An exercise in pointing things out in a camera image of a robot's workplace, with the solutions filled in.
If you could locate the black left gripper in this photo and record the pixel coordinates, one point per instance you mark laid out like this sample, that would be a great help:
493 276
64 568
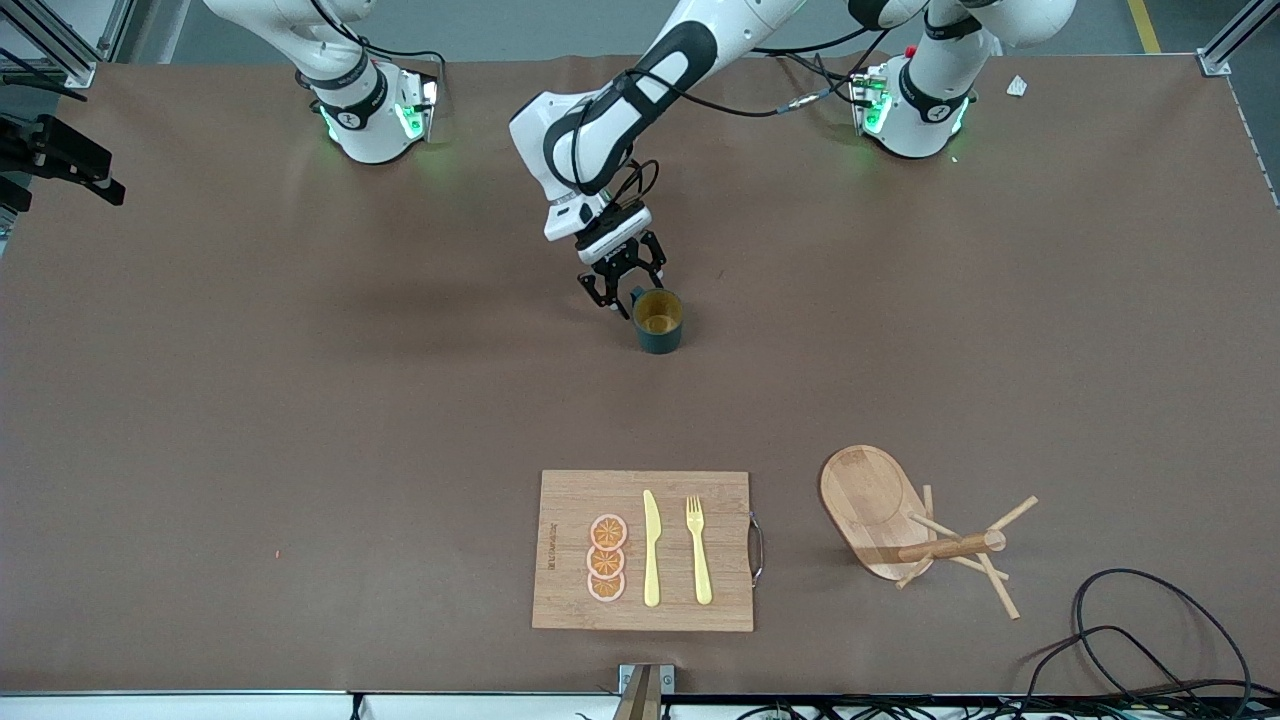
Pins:
622 262

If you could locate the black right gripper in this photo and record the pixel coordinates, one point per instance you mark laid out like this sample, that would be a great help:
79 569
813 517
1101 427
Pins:
50 150

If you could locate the dark green cup yellow inside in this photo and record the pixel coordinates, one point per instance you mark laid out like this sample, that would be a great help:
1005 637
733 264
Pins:
660 335

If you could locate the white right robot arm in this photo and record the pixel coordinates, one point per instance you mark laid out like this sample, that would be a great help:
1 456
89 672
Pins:
370 120

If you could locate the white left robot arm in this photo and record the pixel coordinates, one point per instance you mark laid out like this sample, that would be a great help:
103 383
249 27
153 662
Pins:
930 110

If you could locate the wooden cup rack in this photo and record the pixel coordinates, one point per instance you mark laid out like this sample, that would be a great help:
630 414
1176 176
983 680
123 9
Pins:
870 510

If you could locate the orange slice toy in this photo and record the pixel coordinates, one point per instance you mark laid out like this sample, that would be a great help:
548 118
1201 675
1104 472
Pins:
605 562
608 532

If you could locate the yellow plastic knife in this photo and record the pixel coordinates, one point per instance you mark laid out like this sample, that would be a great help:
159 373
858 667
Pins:
652 560

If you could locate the yellow plastic fork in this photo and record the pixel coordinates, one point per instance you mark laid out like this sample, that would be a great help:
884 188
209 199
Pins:
700 570

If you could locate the white paper scrap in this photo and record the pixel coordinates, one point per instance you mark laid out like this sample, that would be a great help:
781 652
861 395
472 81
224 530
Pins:
1017 86

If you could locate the aluminium frame post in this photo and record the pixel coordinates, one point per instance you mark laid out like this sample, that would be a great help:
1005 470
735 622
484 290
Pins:
60 55
1235 40

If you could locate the metal table clamp bracket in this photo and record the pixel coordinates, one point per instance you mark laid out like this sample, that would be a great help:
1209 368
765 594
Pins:
645 680

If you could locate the white table edge rail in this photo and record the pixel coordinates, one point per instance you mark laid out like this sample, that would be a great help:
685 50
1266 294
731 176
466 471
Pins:
200 707

